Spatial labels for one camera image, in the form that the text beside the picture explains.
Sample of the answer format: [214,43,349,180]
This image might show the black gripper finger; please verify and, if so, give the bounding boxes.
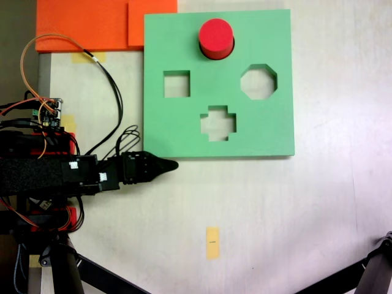
[148,152,179,167]
[149,164,179,183]

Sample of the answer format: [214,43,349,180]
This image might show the red cylinder block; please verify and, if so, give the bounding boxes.
[198,18,236,61]

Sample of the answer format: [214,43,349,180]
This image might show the red base clamp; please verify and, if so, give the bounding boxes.
[28,206,77,232]
[30,131,77,154]

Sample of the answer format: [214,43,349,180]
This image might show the yellow tape with print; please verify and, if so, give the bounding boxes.
[205,226,221,262]

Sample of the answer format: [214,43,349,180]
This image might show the green shape sorting board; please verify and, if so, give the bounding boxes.
[143,9,296,162]

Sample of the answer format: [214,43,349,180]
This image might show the small circuit board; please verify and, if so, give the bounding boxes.
[31,97,64,130]

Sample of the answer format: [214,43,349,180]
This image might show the black looped wrist cable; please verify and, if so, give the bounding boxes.
[115,124,142,159]

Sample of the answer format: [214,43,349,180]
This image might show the black cable with white connector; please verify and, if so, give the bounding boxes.
[81,48,124,156]

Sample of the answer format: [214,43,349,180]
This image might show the long orange wire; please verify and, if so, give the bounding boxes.
[20,34,96,104]

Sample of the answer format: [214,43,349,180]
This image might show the blue braided cable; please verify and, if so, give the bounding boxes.
[13,243,29,293]

